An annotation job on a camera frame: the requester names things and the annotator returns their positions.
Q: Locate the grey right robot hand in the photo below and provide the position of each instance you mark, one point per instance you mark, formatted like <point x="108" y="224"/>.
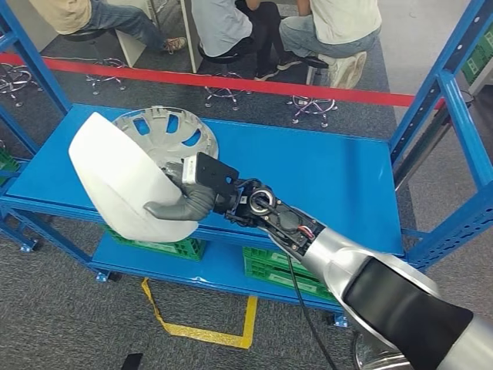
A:
<point x="188" y="207"/>

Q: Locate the white mirror cover part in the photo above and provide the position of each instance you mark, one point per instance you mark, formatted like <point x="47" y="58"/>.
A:
<point x="115" y="173"/>

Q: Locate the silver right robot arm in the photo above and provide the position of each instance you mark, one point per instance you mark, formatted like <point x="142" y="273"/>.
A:
<point x="347" y="265"/>

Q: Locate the blue metal shelf rack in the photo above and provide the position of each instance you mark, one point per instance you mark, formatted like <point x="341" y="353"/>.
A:
<point x="307" y="178"/>

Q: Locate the grey wheel hubcap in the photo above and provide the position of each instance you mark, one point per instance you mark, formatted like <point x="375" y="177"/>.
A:
<point x="157" y="145"/>

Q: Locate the red barrier tape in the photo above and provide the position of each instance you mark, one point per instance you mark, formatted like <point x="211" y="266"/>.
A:
<point x="231" y="83"/>

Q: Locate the black chrome swivel stool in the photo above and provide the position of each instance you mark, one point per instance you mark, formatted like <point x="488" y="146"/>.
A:
<point x="13" y="79"/>
<point x="222" y="57"/>
<point x="87" y="34"/>
<point x="311" y="104"/>

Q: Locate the person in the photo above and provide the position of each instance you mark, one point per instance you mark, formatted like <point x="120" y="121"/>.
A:
<point x="347" y="20"/>
<point x="219" y="25"/>
<point x="119" y="18"/>

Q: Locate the dark stanchion post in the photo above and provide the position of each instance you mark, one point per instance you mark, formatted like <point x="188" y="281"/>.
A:
<point x="424" y="148"/>

